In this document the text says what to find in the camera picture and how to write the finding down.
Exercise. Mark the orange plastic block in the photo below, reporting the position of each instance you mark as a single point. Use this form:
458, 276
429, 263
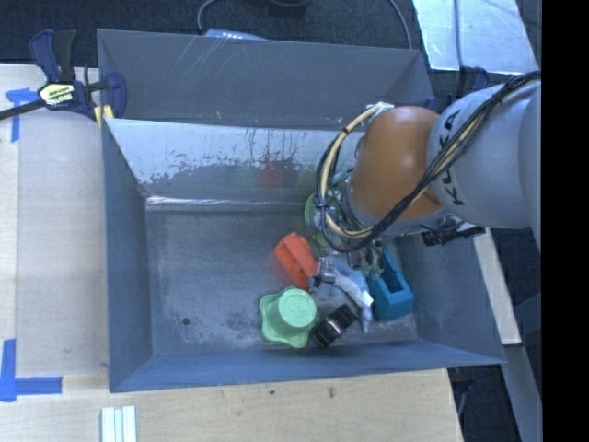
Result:
294, 256

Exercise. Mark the blue rectangular box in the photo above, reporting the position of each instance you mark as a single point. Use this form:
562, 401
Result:
390, 299

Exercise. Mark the black cylinder on white bracket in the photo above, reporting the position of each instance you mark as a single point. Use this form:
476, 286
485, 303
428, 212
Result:
448, 235

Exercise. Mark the light green plastic cup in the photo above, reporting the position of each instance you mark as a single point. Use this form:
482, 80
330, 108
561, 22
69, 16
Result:
291, 313

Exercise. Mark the small black clip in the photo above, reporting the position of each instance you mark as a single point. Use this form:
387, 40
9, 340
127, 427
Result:
333, 326

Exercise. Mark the grey metal bin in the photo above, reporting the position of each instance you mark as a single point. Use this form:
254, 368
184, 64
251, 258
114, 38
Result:
216, 274

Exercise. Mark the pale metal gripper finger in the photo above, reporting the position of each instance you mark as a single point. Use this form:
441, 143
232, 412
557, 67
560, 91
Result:
328, 266
322, 286

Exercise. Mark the white cloth toy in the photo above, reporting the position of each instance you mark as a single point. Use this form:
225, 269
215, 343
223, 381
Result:
355, 293

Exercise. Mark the pale wood board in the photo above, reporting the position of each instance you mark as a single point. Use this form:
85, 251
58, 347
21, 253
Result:
60, 247

